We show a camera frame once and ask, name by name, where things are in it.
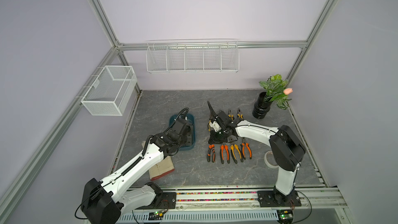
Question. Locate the white wire wall shelf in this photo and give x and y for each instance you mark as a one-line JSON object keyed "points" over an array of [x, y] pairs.
{"points": [[193, 56]]}

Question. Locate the white wire basket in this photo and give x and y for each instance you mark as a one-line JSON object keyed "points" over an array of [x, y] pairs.
{"points": [[110, 92]]}

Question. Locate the orange combination pliers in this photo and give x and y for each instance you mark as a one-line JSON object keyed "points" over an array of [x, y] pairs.
{"points": [[224, 154]]}

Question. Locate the orange needle nose pliers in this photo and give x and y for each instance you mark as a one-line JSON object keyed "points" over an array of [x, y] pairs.
{"points": [[245, 149]]}

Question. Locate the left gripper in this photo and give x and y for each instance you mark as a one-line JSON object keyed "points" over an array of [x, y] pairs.
{"points": [[189, 135]]}

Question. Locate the pink tulip flower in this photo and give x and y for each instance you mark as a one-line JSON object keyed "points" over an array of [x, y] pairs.
{"points": [[288, 91]]}

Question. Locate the small orange pliers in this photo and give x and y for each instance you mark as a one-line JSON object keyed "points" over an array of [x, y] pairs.
{"points": [[211, 155]]}

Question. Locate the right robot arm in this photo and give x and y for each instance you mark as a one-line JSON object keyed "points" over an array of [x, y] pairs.
{"points": [[287, 148]]}

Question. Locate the teal plastic storage box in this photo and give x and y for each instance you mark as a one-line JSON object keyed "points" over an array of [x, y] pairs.
{"points": [[191, 138]]}

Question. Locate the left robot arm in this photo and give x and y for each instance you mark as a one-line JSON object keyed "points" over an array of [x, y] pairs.
{"points": [[105, 200]]}

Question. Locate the black plant pot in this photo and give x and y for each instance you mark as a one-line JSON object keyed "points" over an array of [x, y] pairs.
{"points": [[261, 107]]}

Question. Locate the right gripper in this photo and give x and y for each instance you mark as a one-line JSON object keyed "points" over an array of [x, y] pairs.
{"points": [[212, 139]]}

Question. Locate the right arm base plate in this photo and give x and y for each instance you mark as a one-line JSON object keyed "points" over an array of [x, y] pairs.
{"points": [[268, 198]]}

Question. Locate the green artificial plant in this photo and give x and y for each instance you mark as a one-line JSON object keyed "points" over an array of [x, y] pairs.
{"points": [[274, 87]]}

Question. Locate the white tape roll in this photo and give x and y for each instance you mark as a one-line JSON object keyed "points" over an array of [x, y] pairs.
{"points": [[270, 160]]}

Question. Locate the yellow black combination pliers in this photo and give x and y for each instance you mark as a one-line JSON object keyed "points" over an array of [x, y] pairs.
{"points": [[231, 116]]}

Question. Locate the yellow orange black pliers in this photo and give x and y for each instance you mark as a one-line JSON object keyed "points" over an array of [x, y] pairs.
{"points": [[236, 154]]}

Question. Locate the beige work glove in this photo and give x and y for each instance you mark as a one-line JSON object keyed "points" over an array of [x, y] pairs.
{"points": [[161, 169]]}

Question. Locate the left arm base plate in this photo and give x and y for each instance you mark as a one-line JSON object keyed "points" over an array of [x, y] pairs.
{"points": [[164, 200]]}

